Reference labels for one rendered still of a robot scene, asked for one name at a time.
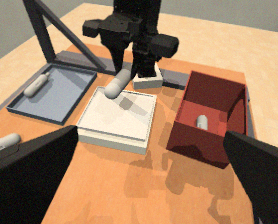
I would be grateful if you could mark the grey gas cylinder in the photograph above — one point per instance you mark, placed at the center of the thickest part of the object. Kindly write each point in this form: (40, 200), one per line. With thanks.
(31, 90)
(202, 122)
(9, 140)
(118, 83)

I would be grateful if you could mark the white digital scale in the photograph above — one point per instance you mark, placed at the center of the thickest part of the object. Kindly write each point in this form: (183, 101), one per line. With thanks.
(122, 123)

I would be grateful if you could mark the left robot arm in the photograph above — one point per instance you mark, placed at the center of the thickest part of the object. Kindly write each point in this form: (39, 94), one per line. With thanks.
(116, 30)

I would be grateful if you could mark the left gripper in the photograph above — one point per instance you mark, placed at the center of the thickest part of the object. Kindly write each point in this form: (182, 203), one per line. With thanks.
(162, 45)

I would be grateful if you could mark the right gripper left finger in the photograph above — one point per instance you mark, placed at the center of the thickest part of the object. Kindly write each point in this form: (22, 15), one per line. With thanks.
(31, 173)

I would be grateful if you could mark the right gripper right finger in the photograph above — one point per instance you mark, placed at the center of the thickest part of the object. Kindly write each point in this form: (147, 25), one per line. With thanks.
(255, 163)

